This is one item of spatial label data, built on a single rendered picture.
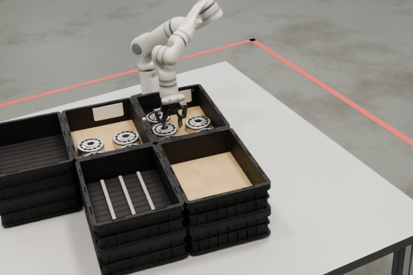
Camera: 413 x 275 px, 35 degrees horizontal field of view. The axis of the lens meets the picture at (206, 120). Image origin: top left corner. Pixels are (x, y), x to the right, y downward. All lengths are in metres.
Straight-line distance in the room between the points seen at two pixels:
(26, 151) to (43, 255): 0.51
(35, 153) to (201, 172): 0.69
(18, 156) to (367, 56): 3.29
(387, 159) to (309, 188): 1.53
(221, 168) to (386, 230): 0.63
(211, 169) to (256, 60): 2.85
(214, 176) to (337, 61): 2.95
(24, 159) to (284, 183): 1.02
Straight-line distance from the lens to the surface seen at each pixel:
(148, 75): 2.99
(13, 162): 2.66
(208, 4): 2.65
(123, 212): 2.27
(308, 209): 2.45
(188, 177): 2.40
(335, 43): 5.50
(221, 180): 2.37
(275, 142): 2.82
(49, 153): 2.67
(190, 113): 2.80
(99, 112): 2.76
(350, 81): 4.89
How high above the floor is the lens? 2.20
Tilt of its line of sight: 30 degrees down
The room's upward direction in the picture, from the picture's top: 4 degrees counter-clockwise
